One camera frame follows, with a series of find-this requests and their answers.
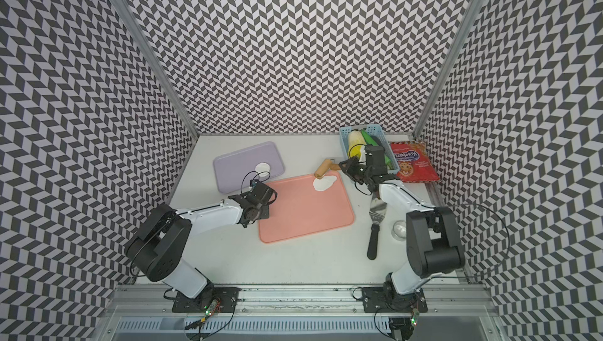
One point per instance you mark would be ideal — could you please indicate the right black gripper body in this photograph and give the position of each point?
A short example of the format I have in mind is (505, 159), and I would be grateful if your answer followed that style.
(357, 171)

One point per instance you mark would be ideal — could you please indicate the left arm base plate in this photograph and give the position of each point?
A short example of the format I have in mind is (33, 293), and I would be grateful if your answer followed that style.
(226, 297)

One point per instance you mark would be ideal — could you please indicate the lavender tray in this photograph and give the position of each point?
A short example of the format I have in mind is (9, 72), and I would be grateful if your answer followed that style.
(231, 168)

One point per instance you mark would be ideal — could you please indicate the wooden dough roller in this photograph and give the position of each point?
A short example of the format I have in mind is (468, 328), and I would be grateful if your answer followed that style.
(325, 167)

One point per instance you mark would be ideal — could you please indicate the green cucumber toy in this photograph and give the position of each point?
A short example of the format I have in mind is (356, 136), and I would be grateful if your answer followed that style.
(373, 141)

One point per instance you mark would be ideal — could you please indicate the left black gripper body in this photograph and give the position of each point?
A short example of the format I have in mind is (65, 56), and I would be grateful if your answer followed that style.
(264, 213)

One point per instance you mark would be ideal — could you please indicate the white dough piece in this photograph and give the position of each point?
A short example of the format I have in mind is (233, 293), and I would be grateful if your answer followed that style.
(326, 182)

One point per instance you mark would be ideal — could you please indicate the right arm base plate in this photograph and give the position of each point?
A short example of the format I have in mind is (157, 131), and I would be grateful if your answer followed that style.
(377, 298)

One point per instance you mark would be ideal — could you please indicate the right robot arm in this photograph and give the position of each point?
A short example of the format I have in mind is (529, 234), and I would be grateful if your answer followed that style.
(432, 240)

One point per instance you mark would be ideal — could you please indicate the light blue plastic basket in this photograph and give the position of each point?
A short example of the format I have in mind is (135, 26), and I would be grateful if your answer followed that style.
(377, 133)

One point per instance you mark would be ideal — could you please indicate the yellow napa cabbage toy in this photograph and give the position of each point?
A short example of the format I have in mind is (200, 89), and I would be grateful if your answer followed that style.
(356, 143)

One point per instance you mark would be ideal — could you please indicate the black handled scraper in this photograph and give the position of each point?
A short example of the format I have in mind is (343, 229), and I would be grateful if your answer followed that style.
(377, 213)

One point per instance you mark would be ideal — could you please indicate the red snack bag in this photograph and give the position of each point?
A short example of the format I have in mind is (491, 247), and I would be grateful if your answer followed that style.
(414, 163)

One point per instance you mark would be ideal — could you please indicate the round white dough disc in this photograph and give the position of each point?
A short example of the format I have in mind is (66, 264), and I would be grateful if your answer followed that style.
(262, 167)

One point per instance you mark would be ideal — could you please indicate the pink tray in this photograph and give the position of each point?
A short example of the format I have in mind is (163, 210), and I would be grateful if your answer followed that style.
(300, 210)

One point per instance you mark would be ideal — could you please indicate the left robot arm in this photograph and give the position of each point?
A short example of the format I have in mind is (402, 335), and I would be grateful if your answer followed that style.
(157, 247)

